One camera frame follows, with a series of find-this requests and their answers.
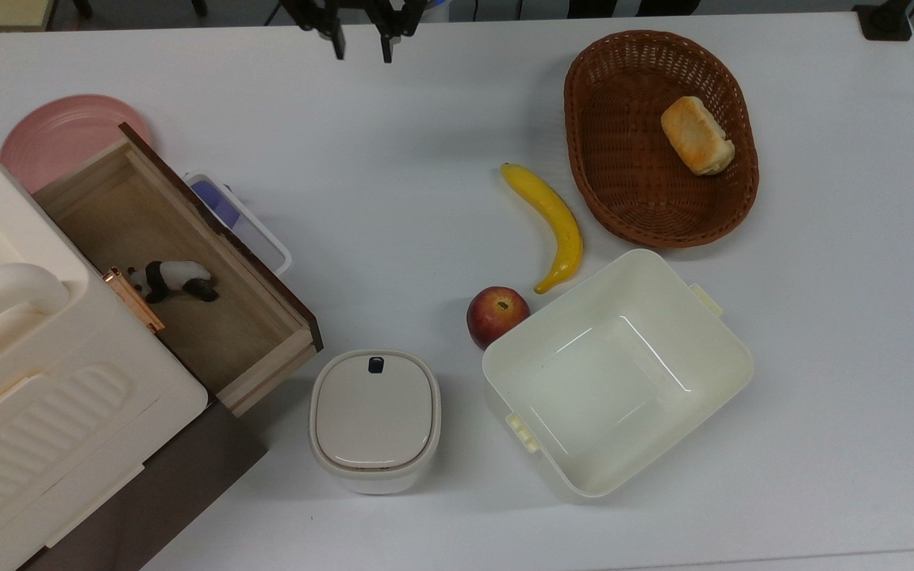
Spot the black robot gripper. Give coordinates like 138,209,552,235
278,0,427,64

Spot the wooden drawer with white handle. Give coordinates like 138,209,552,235
33,121,325,418

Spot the dark wood drawer cabinet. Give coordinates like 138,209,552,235
19,400,269,571

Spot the purple foam cube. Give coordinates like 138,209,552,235
190,180,243,228

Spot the yellow banana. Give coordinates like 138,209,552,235
501,163,585,295

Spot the panda toy figure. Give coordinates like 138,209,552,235
126,259,221,305

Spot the red apple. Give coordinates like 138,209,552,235
467,286,532,351

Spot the brown wicker basket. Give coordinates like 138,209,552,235
563,30,761,250

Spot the pink plastic plate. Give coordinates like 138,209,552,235
0,94,154,196

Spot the copper latch on storage box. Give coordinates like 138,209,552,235
102,267,166,335

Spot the bread roll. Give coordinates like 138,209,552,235
660,96,736,177

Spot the small cream lidded bin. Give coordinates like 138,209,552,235
309,349,443,496

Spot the cream plastic tub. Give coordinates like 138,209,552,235
481,248,756,500

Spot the cream plastic storage box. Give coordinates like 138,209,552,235
0,111,210,571

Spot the black table clamp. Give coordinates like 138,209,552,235
853,0,914,42

